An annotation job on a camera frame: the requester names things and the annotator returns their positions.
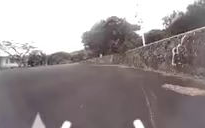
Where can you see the large dark tree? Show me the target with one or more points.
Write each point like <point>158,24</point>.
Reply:
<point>110,35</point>

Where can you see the grey asphalt road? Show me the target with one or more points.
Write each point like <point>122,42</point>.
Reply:
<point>90,96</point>

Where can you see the row of bushes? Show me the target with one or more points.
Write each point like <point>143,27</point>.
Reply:
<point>58,57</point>

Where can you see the white pole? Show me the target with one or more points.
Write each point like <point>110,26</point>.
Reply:
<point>143,39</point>

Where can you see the robot's own part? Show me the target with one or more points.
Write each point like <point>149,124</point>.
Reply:
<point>66,124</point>
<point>138,124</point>

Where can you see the pale concrete kerb strip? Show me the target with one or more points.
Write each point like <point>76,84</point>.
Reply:
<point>176,76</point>

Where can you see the bare branching tree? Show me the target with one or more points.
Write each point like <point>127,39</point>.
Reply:
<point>18,50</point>

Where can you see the pale low building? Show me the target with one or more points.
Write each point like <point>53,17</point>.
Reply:
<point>5,62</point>

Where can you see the tall stone retaining wall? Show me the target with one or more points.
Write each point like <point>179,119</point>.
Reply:
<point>156,56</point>

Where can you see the trees above stone wall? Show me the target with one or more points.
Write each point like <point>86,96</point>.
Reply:
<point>190,18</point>

